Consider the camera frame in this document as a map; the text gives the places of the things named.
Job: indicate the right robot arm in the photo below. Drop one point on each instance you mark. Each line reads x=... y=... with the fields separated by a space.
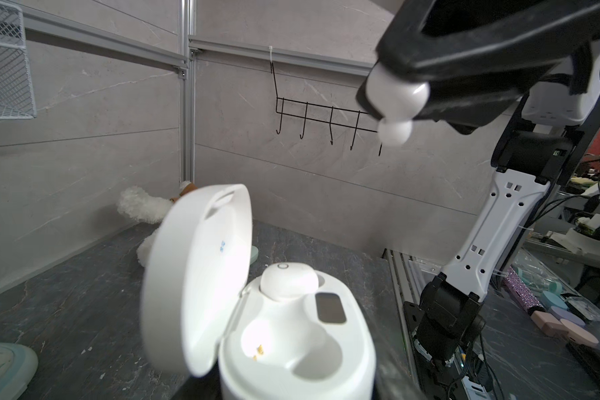
x=528 y=161

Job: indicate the white round bowl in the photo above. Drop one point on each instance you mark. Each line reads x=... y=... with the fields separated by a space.
x=18 y=365

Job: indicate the white teddy bear brown shirt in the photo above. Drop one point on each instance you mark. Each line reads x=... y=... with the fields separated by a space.
x=135 y=203

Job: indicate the white wire basket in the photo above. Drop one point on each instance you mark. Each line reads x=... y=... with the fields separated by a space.
x=17 y=100

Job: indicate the black wall hook rack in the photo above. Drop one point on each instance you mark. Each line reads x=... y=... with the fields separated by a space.
x=307 y=112

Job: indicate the white earbud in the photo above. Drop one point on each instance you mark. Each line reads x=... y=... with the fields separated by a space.
x=397 y=101
x=285 y=282

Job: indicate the white earbud case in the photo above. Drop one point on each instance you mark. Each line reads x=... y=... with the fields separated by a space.
x=200 y=310

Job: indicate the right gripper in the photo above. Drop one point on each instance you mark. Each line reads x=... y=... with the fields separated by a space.
x=480 y=56

